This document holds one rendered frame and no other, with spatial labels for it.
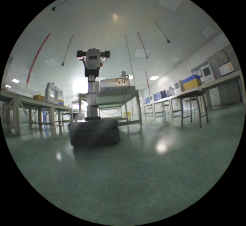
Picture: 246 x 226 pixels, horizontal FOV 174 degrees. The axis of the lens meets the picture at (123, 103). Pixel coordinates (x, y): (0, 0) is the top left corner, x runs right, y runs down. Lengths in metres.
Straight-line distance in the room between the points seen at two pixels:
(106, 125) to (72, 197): 0.65
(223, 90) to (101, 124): 3.84
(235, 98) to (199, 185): 3.48
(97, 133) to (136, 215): 0.69
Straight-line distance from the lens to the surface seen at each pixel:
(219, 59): 3.98
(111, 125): 0.78
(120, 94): 1.55
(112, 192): 0.38
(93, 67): 1.20
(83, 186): 0.43
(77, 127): 0.79
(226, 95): 3.76
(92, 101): 1.04
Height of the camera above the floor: 0.31
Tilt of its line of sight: 7 degrees up
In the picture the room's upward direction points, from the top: 6 degrees counter-clockwise
